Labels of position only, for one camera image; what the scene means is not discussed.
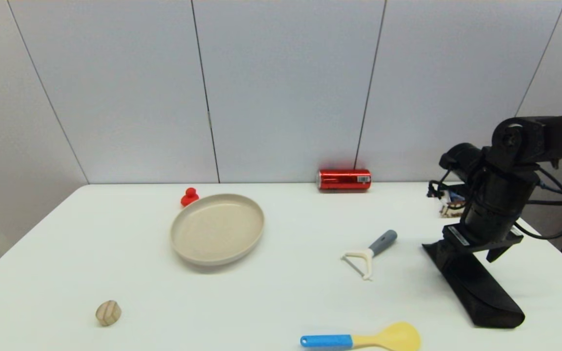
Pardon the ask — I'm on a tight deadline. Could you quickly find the white peeler grey handle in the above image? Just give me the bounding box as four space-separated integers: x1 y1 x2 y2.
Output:
341 230 398 281

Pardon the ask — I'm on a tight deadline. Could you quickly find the small wooden cylinder block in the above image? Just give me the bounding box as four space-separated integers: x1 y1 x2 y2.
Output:
96 300 122 327

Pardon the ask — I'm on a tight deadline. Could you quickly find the beige round plate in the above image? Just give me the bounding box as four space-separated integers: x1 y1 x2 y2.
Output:
170 194 265 267

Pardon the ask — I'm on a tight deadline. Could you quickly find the yellow spoon blue handle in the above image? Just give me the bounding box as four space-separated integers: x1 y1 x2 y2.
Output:
300 321 422 351

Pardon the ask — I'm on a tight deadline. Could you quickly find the thin black camera cable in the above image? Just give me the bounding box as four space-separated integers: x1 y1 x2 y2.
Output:
426 168 468 211

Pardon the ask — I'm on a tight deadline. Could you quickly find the red soda can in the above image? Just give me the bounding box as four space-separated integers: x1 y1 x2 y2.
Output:
317 169 372 192

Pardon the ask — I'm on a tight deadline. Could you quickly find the black glasses case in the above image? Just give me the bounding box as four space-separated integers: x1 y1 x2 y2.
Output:
422 241 526 329

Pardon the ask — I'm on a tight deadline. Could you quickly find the chocolate cake slice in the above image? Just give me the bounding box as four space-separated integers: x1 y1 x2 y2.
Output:
439 189 467 218

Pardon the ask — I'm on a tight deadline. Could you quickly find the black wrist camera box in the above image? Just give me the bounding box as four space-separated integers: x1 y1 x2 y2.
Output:
439 142 482 184

